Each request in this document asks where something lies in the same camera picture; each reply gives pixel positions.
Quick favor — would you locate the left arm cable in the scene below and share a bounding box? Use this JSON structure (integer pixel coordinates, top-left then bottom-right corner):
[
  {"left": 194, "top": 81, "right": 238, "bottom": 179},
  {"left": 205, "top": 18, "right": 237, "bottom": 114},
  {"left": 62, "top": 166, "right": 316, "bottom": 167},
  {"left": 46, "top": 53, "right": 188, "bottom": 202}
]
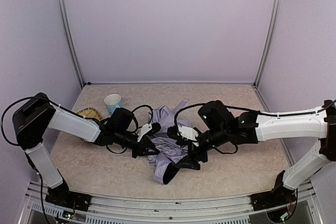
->
[{"left": 128, "top": 104, "right": 154, "bottom": 135}]

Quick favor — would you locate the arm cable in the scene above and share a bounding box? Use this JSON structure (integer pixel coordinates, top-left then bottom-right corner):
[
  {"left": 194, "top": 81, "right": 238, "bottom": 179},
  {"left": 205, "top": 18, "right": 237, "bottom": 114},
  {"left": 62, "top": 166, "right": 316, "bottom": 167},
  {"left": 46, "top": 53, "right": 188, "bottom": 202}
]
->
[
  {"left": 173, "top": 102, "right": 263, "bottom": 130},
  {"left": 128, "top": 104, "right": 154, "bottom": 135}
]

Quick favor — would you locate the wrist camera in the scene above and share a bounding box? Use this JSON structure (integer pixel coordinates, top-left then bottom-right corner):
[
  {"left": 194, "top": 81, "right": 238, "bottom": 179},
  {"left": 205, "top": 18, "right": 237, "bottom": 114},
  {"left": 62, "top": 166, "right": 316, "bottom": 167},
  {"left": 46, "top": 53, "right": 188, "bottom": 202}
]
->
[
  {"left": 136, "top": 122, "right": 161, "bottom": 142},
  {"left": 167, "top": 125, "right": 200, "bottom": 147}
]

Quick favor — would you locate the lilac folding umbrella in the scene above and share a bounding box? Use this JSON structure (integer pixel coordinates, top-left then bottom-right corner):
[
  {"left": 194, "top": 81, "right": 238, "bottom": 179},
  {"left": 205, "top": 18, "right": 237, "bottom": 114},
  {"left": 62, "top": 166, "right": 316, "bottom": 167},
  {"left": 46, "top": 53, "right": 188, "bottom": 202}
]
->
[{"left": 148, "top": 99, "right": 188, "bottom": 185}]

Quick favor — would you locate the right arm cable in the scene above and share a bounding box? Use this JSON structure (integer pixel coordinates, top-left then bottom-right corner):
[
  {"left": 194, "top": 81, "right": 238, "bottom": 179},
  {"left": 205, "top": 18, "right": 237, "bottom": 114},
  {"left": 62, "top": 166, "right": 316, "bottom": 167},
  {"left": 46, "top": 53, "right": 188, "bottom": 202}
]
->
[{"left": 173, "top": 102, "right": 263, "bottom": 130}]

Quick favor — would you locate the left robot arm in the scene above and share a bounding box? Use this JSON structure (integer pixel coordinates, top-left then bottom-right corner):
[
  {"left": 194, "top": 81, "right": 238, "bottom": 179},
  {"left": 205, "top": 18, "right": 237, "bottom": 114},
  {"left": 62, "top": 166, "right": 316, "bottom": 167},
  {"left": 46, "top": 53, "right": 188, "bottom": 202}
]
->
[{"left": 12, "top": 92, "right": 161, "bottom": 189}]

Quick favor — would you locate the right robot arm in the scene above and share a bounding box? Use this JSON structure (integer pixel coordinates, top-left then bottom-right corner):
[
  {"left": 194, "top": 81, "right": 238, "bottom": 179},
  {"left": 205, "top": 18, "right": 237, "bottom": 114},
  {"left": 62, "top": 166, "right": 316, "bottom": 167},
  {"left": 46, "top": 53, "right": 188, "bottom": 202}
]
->
[{"left": 167, "top": 100, "right": 335, "bottom": 193}]

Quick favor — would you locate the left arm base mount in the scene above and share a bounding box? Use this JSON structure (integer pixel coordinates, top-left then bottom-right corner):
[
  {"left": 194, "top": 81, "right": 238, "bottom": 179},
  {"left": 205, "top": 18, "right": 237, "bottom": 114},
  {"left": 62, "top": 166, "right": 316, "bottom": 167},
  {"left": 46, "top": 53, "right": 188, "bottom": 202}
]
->
[{"left": 45, "top": 188, "right": 92, "bottom": 212}]

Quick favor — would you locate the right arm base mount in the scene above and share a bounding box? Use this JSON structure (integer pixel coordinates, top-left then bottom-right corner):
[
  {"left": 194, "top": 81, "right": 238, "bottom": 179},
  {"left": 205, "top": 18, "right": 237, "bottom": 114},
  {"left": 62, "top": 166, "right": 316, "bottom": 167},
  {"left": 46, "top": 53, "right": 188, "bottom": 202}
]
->
[{"left": 250, "top": 187, "right": 297, "bottom": 211}]

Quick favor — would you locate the right frame post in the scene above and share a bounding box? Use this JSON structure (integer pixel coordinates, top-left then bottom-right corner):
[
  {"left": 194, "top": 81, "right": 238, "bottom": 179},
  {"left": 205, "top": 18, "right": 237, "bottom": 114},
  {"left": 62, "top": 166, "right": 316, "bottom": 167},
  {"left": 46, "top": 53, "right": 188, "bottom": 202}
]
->
[{"left": 254, "top": 0, "right": 281, "bottom": 89}]

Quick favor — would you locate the aluminium front rail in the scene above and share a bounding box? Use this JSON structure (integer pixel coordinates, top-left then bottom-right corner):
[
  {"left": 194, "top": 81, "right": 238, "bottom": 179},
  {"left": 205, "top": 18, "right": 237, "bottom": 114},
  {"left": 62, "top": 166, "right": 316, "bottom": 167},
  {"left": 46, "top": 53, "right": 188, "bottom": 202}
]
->
[{"left": 18, "top": 179, "right": 323, "bottom": 224}]

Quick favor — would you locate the woven bamboo tray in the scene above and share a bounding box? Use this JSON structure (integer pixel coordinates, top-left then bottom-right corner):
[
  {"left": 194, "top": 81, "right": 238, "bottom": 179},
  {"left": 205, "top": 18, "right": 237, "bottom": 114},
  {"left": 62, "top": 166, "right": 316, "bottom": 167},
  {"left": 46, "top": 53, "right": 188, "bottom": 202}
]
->
[{"left": 77, "top": 107, "right": 103, "bottom": 121}]

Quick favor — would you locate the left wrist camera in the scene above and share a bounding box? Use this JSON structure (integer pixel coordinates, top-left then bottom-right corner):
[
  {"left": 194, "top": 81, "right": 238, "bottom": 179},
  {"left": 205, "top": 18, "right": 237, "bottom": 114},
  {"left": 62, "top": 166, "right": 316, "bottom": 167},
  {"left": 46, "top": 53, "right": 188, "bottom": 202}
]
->
[{"left": 136, "top": 122, "right": 161, "bottom": 142}]

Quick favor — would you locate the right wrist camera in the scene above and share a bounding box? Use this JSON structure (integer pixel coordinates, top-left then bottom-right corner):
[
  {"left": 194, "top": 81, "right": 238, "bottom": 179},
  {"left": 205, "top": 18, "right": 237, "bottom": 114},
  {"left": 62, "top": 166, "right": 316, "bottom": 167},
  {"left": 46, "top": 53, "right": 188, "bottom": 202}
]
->
[{"left": 167, "top": 125, "right": 200, "bottom": 147}]

